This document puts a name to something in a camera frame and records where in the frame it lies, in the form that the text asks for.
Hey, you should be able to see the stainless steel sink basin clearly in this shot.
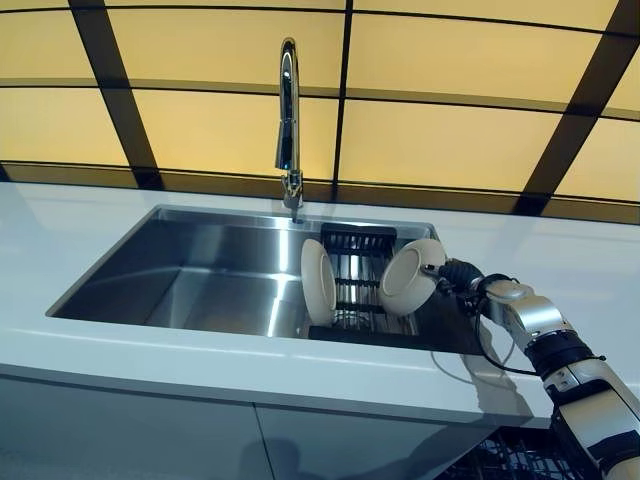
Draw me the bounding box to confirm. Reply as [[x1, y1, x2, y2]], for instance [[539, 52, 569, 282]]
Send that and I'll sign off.
[[45, 204, 484, 357]]

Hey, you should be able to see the dishwasher lower wire rack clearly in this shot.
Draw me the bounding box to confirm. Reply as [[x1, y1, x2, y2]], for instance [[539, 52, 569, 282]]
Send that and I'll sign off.
[[439, 434, 601, 480]]

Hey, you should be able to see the cream round plate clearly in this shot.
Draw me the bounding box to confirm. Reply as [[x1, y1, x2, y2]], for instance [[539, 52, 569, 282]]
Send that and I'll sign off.
[[300, 238, 337, 324], [377, 238, 447, 315]]

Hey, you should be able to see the black dish drying rack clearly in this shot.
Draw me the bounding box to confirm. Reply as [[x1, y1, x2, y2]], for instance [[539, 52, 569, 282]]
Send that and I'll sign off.
[[308, 223, 421, 344]]

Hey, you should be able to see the white cabinet door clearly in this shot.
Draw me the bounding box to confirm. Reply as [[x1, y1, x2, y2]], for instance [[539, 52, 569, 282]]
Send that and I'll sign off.
[[0, 377, 269, 480], [254, 404, 496, 480]]

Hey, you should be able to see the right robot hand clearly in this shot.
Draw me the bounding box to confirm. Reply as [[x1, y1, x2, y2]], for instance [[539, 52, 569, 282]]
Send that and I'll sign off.
[[422, 257, 486, 301]]

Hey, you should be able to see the chrome gooseneck kitchen faucet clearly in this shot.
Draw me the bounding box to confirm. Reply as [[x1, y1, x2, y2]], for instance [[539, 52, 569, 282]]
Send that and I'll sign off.
[[273, 37, 305, 224]]

